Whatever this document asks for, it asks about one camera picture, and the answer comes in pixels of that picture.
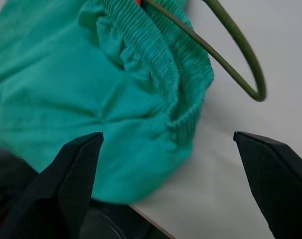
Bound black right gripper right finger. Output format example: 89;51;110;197
233;131;302;239

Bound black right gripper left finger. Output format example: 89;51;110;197
0;131;104;239

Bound green shorts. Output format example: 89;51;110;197
0;0;215;206

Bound olive green wire hanger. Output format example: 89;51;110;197
145;0;267;103

